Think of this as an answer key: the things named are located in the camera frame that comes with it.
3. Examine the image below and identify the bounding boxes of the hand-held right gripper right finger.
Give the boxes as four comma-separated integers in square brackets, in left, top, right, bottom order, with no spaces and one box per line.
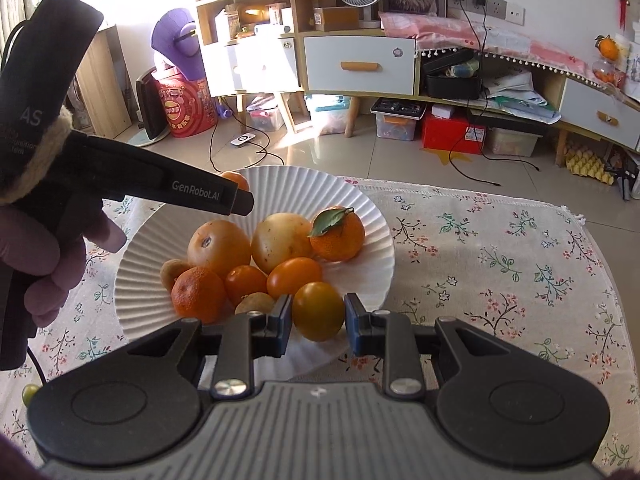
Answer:
[344,292,501,401]

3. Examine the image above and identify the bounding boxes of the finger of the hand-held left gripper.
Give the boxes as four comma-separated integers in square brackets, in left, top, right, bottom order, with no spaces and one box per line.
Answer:
[160,161,255,217]

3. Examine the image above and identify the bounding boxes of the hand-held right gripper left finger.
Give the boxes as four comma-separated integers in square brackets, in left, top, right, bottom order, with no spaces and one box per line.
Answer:
[127,294,294,401]

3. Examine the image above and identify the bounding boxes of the small smooth orange fruit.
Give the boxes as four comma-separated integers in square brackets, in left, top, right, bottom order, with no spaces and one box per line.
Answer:
[224,265,269,307]
[266,257,324,301]
[219,171,251,193]

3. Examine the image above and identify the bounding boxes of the brown kiwi front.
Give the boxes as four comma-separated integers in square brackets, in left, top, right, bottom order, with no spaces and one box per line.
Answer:
[235,292,276,316]

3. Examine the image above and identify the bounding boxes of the brown kiwi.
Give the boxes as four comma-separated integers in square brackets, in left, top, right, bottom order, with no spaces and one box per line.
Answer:
[235,292,276,316]
[160,258,192,291]

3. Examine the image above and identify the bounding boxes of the yellowish orange smooth fruit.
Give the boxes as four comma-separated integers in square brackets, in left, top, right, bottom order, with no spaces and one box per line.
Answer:
[291,281,347,343]

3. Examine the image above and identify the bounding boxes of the mandarin orange with green leaf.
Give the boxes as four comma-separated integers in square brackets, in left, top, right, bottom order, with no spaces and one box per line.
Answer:
[307,206,366,262]

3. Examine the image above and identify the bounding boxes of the white ribbed plate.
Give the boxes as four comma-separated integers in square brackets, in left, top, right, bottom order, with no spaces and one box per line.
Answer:
[114,166,396,381]

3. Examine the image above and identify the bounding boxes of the person's left hand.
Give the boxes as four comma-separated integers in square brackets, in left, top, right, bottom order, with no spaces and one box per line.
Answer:
[0,200,126,328]

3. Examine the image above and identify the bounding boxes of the yellow round fruit with stem scar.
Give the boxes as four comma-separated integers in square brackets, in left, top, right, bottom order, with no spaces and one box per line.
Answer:
[187,220,252,281]

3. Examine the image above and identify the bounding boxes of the wooden side panel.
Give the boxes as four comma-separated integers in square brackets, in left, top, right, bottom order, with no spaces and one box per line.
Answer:
[75,25,133,138]

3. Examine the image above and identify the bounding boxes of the pale yellow round fruit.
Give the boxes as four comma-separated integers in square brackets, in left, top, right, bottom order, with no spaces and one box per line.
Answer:
[250,212,315,275]

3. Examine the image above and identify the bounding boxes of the small clear storage box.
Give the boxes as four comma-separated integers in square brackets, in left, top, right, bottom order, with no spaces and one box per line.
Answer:
[247,94,286,132]

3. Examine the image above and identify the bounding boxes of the purple plush toy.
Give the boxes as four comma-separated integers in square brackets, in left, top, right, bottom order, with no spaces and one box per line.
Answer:
[150,7,201,81]

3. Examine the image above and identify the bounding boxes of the white cabinet door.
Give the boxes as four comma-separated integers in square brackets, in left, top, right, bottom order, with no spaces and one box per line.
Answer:
[222,37,298,93]

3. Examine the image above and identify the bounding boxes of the clear storage box teal lid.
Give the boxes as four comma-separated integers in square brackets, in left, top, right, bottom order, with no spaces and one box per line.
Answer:
[305,95,353,136]

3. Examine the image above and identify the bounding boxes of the floral tablecloth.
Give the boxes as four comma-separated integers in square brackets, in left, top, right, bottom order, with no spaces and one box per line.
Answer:
[0,175,632,480]

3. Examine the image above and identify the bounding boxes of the yellow star floor sticker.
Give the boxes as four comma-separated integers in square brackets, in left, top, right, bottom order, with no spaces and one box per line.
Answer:
[422,147,473,166]

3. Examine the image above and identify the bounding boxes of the clear storage box dark lid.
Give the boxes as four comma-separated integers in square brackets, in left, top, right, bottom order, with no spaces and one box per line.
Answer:
[370,98,426,142]

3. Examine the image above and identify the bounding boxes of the large white drawer with sticker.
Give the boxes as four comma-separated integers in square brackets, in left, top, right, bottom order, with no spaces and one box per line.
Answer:
[302,35,418,96]

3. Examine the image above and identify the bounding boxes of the wooden TV cabinet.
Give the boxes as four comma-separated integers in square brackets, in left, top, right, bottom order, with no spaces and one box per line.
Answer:
[190,0,640,168]

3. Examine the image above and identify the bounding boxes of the small cardboard box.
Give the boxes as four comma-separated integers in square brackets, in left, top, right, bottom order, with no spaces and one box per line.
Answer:
[312,6,361,32]

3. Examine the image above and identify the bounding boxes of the red box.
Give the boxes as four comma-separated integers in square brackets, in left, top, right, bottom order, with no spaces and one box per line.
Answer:
[421,110,487,151]

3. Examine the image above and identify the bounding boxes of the clear storage box yellow contents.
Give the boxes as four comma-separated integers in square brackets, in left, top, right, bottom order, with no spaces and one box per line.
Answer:
[485,125,546,158]

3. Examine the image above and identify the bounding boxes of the black case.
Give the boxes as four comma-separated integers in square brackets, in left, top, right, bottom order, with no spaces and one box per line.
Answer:
[420,47,485,101]

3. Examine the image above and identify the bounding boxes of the yellow egg carton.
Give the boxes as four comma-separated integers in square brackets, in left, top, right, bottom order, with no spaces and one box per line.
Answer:
[565,141,616,183]

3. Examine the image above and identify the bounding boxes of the pink cloth runner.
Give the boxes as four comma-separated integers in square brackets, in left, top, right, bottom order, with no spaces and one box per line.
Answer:
[378,10,621,93]

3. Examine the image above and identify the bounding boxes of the pile of papers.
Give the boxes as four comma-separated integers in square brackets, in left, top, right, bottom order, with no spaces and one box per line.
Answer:
[482,67,563,125]

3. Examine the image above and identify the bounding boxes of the jar of small oranges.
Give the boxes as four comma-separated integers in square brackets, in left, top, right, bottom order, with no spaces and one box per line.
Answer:
[592,58,626,85]

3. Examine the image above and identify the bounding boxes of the orange fruit ornament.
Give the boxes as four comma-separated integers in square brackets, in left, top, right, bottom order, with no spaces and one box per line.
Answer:
[594,35,620,61]

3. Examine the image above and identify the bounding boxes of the beige braided cord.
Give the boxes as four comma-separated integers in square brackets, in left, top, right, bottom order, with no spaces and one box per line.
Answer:
[0,105,74,206]

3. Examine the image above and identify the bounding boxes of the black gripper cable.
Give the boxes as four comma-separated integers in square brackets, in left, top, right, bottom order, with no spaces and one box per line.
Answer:
[26,344,49,387]

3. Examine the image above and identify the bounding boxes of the white drawer with orange handle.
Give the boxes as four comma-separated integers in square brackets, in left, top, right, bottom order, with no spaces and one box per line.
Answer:
[557,77,640,151]

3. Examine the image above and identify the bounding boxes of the grey wall outlet strip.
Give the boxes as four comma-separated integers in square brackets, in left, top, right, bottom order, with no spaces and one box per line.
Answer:
[452,0,508,18]

